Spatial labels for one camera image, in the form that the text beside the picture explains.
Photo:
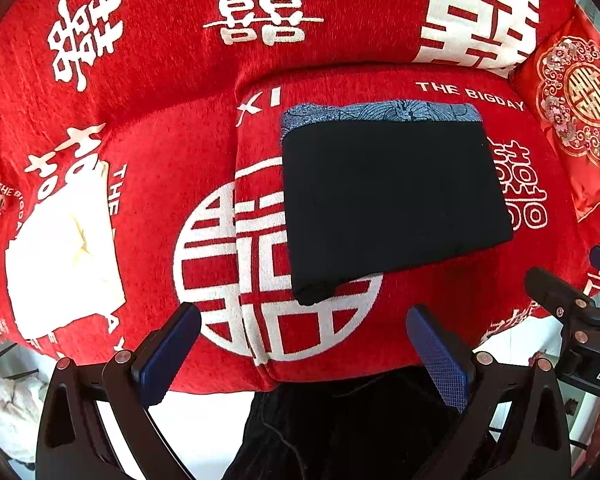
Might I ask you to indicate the dark pants with blue waistband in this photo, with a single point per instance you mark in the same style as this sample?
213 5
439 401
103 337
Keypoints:
390 200

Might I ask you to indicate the person's dark clothing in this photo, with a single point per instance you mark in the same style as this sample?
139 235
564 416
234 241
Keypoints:
330 430

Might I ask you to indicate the white crumpled cloth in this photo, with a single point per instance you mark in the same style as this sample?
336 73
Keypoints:
7 405

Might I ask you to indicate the red embroidered cushion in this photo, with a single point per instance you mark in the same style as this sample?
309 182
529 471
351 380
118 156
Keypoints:
580 90

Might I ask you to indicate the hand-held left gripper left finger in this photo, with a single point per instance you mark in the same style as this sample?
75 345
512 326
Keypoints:
167 355

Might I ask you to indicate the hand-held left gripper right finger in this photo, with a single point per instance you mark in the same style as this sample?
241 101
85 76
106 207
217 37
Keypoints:
442 360

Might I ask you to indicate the red printed sofa cover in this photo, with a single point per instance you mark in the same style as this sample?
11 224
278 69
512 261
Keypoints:
155 135

